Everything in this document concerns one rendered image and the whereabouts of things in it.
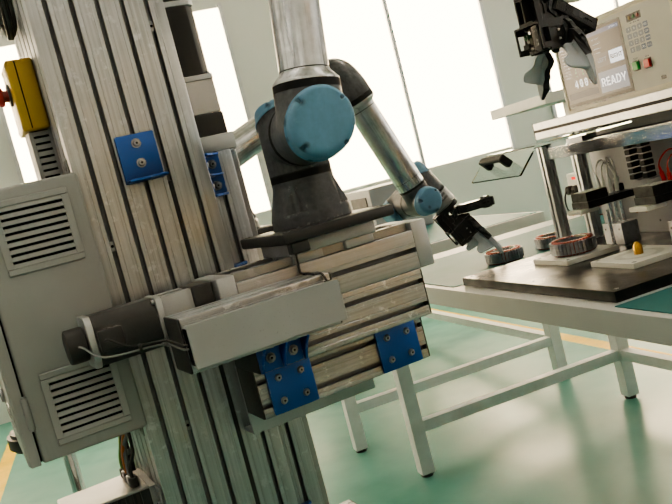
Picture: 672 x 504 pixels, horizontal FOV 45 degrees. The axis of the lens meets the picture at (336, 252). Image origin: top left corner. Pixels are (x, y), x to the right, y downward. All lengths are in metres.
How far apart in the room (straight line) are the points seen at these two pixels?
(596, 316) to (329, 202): 0.55
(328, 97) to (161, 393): 0.63
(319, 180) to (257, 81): 5.03
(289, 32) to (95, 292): 0.56
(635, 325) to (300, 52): 0.74
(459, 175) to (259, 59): 1.93
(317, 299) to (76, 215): 0.45
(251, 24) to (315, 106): 5.26
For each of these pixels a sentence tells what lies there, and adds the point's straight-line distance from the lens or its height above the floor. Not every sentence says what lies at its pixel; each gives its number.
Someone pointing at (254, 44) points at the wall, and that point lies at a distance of 6.52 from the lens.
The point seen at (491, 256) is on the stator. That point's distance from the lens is 2.35.
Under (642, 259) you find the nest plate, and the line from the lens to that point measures 1.81.
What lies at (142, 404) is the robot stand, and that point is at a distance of 1.55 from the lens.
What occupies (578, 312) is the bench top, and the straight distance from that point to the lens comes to 1.64.
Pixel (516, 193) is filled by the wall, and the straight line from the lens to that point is 7.17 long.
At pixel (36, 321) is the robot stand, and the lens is 1.46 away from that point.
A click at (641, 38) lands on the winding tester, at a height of 1.23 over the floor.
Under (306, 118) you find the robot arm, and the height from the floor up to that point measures 1.21.
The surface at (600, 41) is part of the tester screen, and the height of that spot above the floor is 1.26.
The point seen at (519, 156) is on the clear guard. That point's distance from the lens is 1.95.
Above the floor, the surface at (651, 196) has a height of 0.90.
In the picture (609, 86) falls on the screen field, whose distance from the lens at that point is 2.05.
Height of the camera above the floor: 1.10
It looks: 5 degrees down
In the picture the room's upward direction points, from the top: 14 degrees counter-clockwise
